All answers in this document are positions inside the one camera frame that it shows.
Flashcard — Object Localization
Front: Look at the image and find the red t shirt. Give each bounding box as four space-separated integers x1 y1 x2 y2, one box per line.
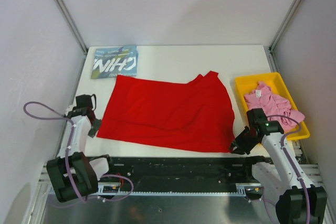
97 71 235 153

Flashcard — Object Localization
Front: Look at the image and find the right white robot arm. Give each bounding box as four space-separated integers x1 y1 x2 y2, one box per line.
230 109 327 223

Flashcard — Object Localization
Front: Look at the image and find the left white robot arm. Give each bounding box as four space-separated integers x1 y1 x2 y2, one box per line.
46 94 116 202

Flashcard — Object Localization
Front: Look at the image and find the pink t shirt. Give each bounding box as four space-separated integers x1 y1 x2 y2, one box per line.
244 81 305 132

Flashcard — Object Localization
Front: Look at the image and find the yellow plastic tray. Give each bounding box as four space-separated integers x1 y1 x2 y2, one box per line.
235 72 310 141

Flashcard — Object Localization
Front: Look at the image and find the folded blue printed t shirt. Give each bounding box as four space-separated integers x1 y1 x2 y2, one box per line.
91 45 139 80

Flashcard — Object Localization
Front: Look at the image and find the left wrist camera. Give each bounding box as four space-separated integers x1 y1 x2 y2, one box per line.
75 94 97 111

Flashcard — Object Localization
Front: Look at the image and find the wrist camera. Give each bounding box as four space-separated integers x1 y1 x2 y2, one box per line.
75 94 97 111
246 108 268 126

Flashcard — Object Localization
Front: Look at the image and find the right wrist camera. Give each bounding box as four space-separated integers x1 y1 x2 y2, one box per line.
246 108 268 126

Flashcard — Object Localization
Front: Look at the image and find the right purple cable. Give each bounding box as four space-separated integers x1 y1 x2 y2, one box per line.
261 114 314 224

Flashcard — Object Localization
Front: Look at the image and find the purple cable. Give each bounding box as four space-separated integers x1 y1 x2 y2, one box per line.
261 114 314 224
23 101 134 208

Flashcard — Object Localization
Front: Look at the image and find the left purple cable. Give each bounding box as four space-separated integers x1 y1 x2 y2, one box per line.
23 101 134 208

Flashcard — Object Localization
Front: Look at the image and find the right aluminium frame post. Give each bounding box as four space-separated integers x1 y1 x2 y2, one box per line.
268 0 320 51

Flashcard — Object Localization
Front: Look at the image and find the aluminium frame post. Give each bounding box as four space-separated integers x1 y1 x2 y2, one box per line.
54 0 88 55
268 0 320 51

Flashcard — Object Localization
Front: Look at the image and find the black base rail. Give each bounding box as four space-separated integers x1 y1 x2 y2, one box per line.
108 156 265 188

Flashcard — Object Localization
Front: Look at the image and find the grey slotted cable duct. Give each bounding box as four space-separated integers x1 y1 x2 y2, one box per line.
96 183 261 196

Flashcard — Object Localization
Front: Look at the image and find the left aluminium frame post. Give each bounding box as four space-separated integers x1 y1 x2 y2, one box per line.
54 0 88 55

